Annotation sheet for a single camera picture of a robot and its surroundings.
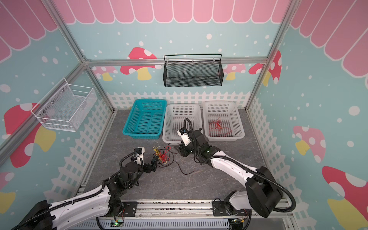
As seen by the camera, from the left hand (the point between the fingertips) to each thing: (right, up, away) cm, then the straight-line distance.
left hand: (151, 157), depth 83 cm
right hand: (+16, +8, -1) cm, 18 cm away
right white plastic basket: (+49, +21, +30) cm, 61 cm away
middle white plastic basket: (+10, +26, +33) cm, 43 cm away
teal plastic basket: (-12, +23, +30) cm, 40 cm away
